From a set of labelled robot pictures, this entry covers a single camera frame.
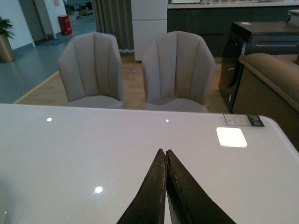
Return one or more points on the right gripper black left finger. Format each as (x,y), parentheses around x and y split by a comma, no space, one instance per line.
(148,206)

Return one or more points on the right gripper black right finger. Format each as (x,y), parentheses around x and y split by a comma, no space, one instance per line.
(189,203)

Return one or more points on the table corner label sticker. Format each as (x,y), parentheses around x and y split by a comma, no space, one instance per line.
(243,120)

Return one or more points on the right beige upholstered chair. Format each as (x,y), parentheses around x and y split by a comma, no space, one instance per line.
(177,72)

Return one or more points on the beige upholstered chair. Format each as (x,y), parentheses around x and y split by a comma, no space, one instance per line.
(177,72)
(91,71)

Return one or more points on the tan sofa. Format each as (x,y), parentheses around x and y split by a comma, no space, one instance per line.
(272,89)

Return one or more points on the left beige upholstered chair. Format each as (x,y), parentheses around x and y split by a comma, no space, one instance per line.
(91,71)

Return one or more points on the black washing machine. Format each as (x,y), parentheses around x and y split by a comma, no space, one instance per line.
(253,42)

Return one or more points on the dark kitchen counter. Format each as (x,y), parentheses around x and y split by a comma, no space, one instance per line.
(213,21)

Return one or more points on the white pillar cabinet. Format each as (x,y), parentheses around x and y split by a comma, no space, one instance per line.
(149,19)

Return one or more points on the grey curtain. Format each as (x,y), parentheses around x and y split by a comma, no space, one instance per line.
(114,17)

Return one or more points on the red bin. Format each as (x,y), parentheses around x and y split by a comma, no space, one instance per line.
(65,25)

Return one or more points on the white microwave oven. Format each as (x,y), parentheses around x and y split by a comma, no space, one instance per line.
(185,1)

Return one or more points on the green potted plant gold planter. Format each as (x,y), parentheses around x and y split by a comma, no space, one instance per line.
(6,52)

